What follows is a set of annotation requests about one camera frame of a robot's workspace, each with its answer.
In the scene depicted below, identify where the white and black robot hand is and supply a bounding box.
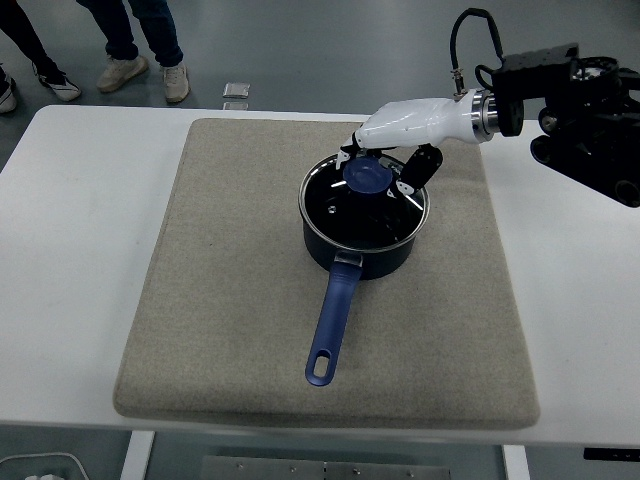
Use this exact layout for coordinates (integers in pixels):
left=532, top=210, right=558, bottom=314
left=335, top=89, right=477, bottom=199

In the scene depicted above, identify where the glass pot lid blue knob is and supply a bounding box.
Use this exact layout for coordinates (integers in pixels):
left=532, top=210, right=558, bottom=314
left=298, top=152, right=431, bottom=251

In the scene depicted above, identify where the beige fabric mat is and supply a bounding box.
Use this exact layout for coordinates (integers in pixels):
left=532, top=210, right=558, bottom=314
left=112, top=118, right=541, bottom=430

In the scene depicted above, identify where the person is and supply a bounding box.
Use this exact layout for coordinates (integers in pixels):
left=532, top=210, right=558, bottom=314
left=0, top=0, right=82, bottom=114
left=77, top=0, right=192, bottom=104

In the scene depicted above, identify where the white table leg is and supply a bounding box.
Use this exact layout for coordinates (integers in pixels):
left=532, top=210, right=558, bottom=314
left=119, top=430, right=156, bottom=480
left=502, top=443, right=531, bottom=480

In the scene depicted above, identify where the grey metal plate with screws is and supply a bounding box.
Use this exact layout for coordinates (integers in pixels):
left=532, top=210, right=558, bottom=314
left=199, top=454, right=454, bottom=480

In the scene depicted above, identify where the black bar under table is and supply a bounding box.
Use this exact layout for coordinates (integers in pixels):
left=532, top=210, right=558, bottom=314
left=583, top=447, right=640, bottom=462

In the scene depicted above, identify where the white rounded tray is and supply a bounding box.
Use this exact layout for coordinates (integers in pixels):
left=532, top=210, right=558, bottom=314
left=0, top=452, right=86, bottom=480

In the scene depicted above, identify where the dark pot with blue handle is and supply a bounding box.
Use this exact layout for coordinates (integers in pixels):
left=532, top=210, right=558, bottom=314
left=301, top=199, right=417, bottom=389

